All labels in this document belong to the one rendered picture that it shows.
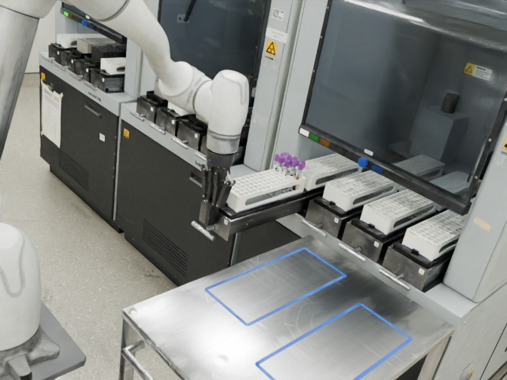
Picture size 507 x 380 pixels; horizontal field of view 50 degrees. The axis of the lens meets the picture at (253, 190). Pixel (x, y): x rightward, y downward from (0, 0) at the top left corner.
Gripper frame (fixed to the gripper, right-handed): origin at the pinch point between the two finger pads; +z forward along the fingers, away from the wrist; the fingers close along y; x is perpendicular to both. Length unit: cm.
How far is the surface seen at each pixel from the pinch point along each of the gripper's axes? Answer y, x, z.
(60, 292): 79, 6, 80
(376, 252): -36.1, -33.6, 3.1
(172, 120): 66, -34, 0
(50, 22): 350, -115, 27
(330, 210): -16.6, -34.2, -0.9
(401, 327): -62, -4, -2
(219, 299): -33.1, 24.9, -2.0
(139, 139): 88, -34, 17
